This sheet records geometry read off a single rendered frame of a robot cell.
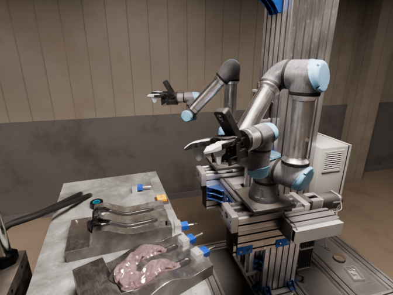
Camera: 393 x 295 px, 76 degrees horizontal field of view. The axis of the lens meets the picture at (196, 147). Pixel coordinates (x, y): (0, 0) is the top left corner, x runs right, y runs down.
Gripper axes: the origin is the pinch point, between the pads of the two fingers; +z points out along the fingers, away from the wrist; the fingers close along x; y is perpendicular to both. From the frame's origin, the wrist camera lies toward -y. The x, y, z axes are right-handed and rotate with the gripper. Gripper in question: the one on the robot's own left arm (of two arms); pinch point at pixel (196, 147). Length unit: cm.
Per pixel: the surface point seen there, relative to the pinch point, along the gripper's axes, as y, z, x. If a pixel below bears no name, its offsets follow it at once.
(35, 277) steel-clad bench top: 57, 39, 69
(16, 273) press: 57, 45, 79
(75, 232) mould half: 49, 18, 79
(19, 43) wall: -70, -1, 238
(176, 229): 56, -24, 51
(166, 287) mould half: 56, 3, 21
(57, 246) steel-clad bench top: 55, 27, 83
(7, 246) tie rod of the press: 46, 45, 86
